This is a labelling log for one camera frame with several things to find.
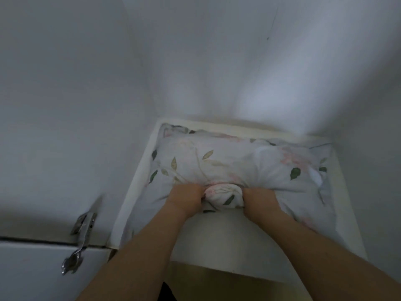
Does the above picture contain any person's right hand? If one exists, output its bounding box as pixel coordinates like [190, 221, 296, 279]
[242, 187, 285, 225]

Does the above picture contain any person's left hand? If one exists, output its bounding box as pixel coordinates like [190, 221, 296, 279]
[165, 183, 208, 215]

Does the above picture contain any floral white bedding bundle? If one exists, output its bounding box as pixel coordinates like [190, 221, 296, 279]
[121, 123, 344, 248]

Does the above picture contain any person's left forearm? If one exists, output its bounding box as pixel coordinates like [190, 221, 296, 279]
[76, 201, 196, 301]

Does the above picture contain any person's right forearm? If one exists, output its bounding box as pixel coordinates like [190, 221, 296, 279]
[256, 210, 401, 301]

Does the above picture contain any white cabinet shelf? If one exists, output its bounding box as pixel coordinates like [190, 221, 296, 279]
[107, 117, 368, 287]

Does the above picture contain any metal door hinge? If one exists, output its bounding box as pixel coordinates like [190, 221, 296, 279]
[61, 212, 98, 275]

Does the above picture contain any white cabinet door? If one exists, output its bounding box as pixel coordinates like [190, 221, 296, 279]
[0, 237, 115, 301]

